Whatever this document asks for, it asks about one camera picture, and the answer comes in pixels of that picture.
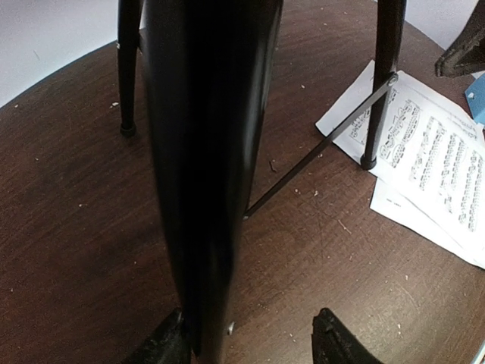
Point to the blue metronome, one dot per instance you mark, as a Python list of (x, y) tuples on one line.
[(475, 95)]

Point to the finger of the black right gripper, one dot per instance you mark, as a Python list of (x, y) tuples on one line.
[(466, 54)]

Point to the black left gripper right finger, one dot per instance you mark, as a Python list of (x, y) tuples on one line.
[(333, 343)]

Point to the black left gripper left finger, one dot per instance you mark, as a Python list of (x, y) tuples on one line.
[(166, 344)]

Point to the black folding music stand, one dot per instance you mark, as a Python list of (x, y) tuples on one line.
[(207, 75)]

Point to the sheet music page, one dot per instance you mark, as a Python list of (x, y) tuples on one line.
[(432, 153), (391, 204)]

